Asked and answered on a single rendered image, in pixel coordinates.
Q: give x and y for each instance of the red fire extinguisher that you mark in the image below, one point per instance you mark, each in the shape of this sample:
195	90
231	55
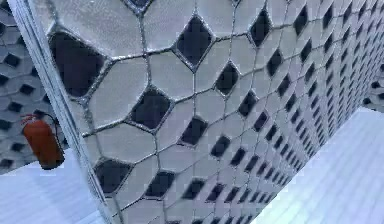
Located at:
42	142

